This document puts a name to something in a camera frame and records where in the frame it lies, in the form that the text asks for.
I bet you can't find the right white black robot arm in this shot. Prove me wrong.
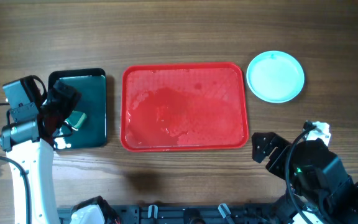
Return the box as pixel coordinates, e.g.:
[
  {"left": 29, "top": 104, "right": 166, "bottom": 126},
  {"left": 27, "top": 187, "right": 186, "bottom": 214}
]
[{"left": 252, "top": 132, "right": 358, "bottom": 223}]

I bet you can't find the green yellow sponge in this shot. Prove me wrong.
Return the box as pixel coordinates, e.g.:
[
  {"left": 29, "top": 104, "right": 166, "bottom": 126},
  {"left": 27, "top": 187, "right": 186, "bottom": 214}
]
[{"left": 65, "top": 111, "right": 87, "bottom": 131}]

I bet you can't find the red plastic tray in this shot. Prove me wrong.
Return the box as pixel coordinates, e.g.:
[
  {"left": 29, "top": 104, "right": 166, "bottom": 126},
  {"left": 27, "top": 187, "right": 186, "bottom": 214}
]
[{"left": 120, "top": 62, "right": 249, "bottom": 152}]

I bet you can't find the black water tray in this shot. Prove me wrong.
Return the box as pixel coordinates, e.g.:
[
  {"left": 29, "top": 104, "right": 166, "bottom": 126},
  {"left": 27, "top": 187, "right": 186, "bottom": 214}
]
[{"left": 48, "top": 68, "right": 107, "bottom": 150}]

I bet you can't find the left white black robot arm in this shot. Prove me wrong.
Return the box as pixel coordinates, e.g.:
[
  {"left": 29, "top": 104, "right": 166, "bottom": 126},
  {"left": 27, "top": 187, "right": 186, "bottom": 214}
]
[{"left": 0, "top": 76, "right": 81, "bottom": 223}]

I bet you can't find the light blue plate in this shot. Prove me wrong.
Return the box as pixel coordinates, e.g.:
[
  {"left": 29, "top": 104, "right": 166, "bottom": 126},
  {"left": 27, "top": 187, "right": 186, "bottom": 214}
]
[{"left": 246, "top": 50, "right": 305, "bottom": 104}]

